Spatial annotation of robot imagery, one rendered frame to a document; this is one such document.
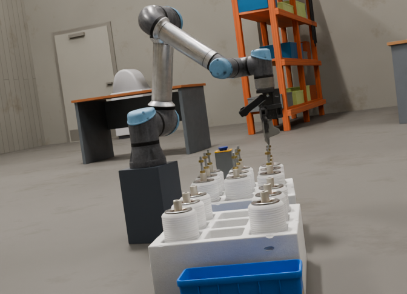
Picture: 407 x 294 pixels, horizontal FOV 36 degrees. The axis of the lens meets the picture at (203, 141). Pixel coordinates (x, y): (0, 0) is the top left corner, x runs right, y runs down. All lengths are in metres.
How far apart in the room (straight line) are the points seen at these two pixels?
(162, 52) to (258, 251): 1.21
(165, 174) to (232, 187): 0.41
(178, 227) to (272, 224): 0.24
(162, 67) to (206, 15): 8.59
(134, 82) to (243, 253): 9.39
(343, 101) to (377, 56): 0.89
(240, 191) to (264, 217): 0.56
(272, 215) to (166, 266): 0.31
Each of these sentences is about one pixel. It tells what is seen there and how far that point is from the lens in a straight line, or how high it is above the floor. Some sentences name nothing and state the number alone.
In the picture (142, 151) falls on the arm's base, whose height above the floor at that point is 0.36.
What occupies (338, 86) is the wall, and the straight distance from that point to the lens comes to 10.46.
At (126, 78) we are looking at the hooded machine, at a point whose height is 1.03.
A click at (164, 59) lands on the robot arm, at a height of 0.72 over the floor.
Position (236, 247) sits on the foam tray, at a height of 0.16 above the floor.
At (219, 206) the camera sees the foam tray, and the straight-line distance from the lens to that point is 2.15.
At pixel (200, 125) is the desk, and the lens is 6.51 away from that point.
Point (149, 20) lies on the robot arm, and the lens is 2.46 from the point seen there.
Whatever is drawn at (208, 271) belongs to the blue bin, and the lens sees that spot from 1.61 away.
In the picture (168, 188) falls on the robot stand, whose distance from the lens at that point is 2.49.
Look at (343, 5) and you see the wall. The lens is 10.48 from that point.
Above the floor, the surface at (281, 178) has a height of 0.23.
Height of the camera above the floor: 0.55
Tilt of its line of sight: 4 degrees down
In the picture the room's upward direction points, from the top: 8 degrees counter-clockwise
